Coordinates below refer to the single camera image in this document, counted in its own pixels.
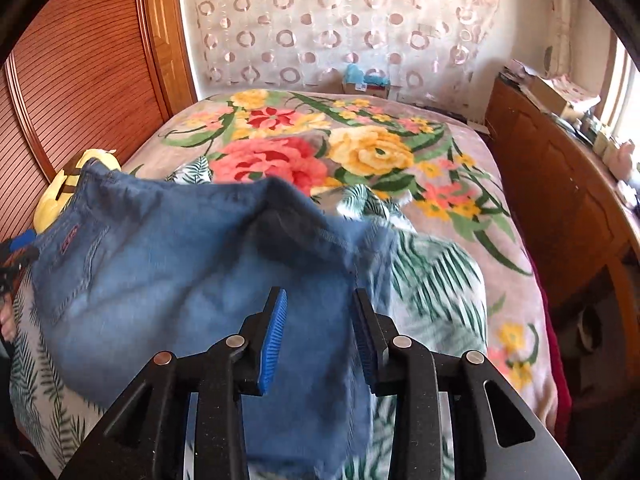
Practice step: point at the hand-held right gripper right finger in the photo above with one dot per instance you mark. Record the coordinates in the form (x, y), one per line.
(361, 345)

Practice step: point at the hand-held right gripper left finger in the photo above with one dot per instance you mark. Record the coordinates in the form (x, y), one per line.
(272, 340)

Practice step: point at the blue denim pants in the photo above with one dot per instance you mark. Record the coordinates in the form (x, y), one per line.
(175, 285)

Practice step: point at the person's left hand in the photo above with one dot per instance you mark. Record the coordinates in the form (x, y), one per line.
(6, 322)

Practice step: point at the yellow plush toy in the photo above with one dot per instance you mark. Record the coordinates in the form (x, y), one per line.
(50, 205)

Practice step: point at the leaf print bed sheet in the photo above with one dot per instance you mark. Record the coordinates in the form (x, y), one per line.
(435, 280)

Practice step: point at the wooden slatted wardrobe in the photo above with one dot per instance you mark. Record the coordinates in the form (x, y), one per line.
(75, 85)

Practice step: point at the floral plush blanket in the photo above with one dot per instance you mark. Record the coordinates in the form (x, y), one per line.
(370, 150)

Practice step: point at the dark red cloth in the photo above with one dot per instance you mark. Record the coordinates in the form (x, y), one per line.
(560, 385)

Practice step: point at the slipper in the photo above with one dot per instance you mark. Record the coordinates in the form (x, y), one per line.
(590, 330)

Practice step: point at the wooden side cabinet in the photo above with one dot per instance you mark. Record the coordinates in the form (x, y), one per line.
(550, 170)

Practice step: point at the box with blue items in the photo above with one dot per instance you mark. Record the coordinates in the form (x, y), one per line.
(367, 82)

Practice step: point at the sheer circle pattern curtain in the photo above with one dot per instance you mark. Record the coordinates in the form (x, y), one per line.
(300, 35)

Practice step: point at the cardboard box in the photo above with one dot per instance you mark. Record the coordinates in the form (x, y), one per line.
(547, 92)

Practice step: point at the pink figurine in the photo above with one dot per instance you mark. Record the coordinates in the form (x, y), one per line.
(620, 156)

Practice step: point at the window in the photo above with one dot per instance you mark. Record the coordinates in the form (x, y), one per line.
(622, 90)

